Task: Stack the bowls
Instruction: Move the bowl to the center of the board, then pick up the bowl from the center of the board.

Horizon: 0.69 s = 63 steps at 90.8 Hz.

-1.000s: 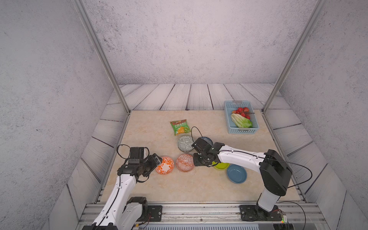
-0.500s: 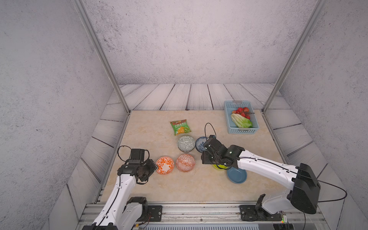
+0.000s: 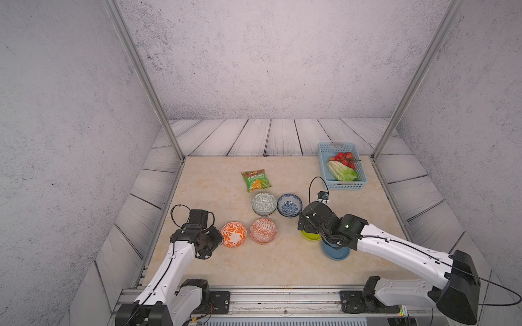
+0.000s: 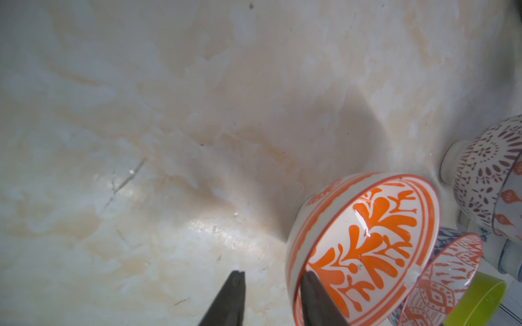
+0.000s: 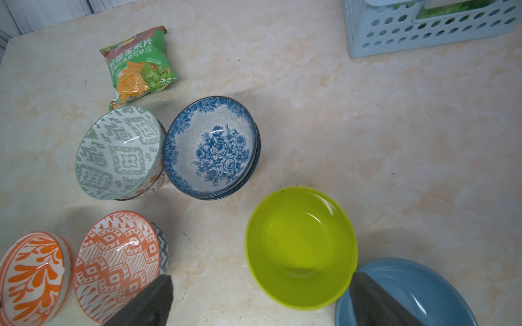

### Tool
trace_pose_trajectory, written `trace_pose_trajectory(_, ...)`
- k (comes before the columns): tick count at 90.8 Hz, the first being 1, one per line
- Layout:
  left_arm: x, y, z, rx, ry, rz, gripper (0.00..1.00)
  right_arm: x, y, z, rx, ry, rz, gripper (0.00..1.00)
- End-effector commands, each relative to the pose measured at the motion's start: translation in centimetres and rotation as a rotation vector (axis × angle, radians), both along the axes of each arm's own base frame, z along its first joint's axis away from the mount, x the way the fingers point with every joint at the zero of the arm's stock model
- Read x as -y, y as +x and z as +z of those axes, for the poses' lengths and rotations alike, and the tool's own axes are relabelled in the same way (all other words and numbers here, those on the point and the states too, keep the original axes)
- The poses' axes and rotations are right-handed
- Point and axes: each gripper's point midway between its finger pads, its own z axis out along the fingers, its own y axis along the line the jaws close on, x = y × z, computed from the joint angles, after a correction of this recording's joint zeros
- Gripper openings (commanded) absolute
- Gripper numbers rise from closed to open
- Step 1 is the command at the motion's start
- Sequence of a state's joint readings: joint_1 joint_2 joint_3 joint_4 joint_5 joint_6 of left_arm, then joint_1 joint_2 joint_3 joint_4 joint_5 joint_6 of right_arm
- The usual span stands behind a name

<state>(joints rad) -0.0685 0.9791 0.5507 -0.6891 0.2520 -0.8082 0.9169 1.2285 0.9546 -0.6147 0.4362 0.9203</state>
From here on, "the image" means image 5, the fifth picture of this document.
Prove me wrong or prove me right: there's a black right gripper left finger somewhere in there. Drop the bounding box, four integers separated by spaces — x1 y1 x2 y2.
104 275 173 326

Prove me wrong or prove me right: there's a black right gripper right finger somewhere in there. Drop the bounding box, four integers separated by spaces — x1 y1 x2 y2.
349 272 423 326

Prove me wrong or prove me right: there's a red geometric pattern bowl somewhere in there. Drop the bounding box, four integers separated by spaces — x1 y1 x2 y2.
73 211 169 325

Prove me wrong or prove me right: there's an orange leaf pattern bowl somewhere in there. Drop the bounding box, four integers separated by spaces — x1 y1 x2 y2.
1 232 74 325

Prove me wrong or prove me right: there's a blue floral bowl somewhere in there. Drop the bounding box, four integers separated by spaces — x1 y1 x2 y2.
163 96 257 200
205 127 262 200

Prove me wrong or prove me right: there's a green patterned white bowl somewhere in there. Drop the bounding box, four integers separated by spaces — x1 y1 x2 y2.
76 106 166 200

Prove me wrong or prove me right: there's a slate blue plastic bowl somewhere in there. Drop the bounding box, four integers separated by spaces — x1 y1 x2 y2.
334 258 478 325

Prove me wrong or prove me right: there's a lime green plastic bowl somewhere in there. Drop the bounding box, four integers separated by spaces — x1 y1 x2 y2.
245 186 358 311

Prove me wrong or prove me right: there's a green corn chips bag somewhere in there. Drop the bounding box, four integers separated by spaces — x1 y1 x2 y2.
99 26 177 111

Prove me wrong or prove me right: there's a light blue plastic basket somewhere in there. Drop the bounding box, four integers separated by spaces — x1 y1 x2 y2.
342 1 521 58

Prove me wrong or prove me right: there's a green lettuce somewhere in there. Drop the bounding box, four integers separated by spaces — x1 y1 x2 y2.
416 0 495 20

